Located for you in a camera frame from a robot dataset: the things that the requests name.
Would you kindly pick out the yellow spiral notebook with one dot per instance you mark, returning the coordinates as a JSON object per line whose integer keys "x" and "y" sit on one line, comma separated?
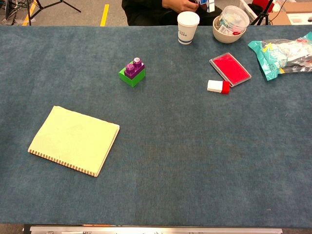
{"x": 73, "y": 139}

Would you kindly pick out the green building block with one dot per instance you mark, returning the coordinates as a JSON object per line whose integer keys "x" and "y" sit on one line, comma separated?
{"x": 132, "y": 81}

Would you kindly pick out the purple two-stud plastic toy brick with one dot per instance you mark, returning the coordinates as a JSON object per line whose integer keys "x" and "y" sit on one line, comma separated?
{"x": 131, "y": 72}

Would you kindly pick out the person's bare hand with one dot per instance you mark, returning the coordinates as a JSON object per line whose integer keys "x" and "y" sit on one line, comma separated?
{"x": 180, "y": 6}

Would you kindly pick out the blue felt table cloth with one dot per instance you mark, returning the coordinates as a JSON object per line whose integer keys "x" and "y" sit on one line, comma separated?
{"x": 170, "y": 146}

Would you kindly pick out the white and red eraser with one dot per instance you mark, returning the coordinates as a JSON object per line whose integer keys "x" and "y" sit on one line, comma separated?
{"x": 215, "y": 85}

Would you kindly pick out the red ink pad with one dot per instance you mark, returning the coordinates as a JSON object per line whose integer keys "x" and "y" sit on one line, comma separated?
{"x": 230, "y": 69}

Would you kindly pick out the white paper cup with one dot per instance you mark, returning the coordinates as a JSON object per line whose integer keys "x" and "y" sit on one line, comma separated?
{"x": 186, "y": 29}

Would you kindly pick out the person in black clothing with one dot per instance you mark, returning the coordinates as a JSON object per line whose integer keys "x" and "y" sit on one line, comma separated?
{"x": 146, "y": 14}

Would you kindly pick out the beige bowl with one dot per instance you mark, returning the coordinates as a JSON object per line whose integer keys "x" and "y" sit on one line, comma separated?
{"x": 226, "y": 38}

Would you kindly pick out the blue white puzzle toy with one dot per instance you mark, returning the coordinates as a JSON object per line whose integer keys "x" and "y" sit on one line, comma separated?
{"x": 209, "y": 5}

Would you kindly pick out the clear plastic container with lid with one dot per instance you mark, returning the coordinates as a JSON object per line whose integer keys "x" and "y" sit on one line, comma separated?
{"x": 234, "y": 19}

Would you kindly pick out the teal plastic snack bag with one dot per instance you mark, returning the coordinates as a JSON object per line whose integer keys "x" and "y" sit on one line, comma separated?
{"x": 268, "y": 56}

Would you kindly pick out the white plastic basket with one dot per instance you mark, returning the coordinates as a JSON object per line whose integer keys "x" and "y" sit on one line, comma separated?
{"x": 251, "y": 13}

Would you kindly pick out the black tripod beside boxes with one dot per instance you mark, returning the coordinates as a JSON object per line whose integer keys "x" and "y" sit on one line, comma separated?
{"x": 262, "y": 15}

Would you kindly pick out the red box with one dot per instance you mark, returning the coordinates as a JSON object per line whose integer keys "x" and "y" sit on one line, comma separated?
{"x": 258, "y": 5}

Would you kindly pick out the brown cardboard box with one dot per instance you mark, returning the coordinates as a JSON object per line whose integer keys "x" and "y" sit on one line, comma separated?
{"x": 280, "y": 18}

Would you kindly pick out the black tripod with thin legs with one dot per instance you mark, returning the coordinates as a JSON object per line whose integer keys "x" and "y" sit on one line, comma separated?
{"x": 41, "y": 6}

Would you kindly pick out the aluminium profile rail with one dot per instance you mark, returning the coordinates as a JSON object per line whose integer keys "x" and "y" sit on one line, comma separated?
{"x": 156, "y": 230}

